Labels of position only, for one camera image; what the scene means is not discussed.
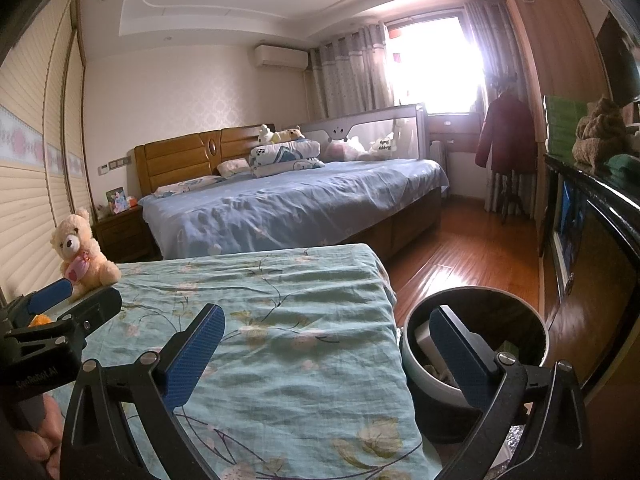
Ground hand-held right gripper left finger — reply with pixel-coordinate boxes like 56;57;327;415
60;302;227;480

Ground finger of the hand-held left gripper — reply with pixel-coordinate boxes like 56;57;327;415
59;286;124;336
5;279;76;331

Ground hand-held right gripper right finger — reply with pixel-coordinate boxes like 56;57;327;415
429;305;591;480

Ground white round trash bin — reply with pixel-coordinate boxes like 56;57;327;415
401;285;552;446

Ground person's left hand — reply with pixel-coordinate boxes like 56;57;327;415
15;392;66;463

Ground cream teddy bear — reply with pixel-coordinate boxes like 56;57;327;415
50;207;122;302

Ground wooden nightstand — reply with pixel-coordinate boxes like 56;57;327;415
92;205;151;263

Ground floral green tablecloth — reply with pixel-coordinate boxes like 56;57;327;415
45;242;443;480

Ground framed photo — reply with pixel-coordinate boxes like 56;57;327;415
104;186;127;216

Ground louvered sliding closet door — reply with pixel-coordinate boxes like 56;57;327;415
0;0;93;311

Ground flat blue pillow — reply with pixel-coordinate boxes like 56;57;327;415
152;175;226;198

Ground wooden headboard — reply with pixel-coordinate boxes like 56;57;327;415
134;123;276;198

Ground dark red coat on stand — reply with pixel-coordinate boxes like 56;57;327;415
487;72;533;223

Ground black glass cabinet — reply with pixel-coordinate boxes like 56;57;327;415
540;152;640;396

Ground bed with blue sheet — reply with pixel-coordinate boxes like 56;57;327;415
137;157;451;261

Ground pink white pillow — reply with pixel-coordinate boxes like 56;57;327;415
216;157;251;178

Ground white pillows with pattern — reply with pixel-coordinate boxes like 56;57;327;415
248;139;326;178

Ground white printed cushion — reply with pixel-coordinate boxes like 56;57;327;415
369;135;396;158

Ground wooden desk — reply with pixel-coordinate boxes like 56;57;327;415
427;112;483;143

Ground pink plush toy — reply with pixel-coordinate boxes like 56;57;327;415
325;137;368;161

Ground teal cloth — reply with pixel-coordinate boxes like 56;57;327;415
607;152;640;176

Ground stack of green boxes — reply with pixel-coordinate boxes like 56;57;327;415
544;94;588;151

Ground brown plush cloth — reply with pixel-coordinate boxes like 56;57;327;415
572;97;633;165

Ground bright window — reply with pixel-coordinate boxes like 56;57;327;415
387;15;488;113

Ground white air conditioner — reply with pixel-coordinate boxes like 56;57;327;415
254;44;309;70

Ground grey patterned curtain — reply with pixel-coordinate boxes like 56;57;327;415
307;22;396;121
462;0;538;213

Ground wooden wardrobe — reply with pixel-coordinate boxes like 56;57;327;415
500;0;616;231

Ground black television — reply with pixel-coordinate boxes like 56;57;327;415
595;10;640;106

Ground grey bed guard rail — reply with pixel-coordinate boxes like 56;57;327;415
299;103;430;163

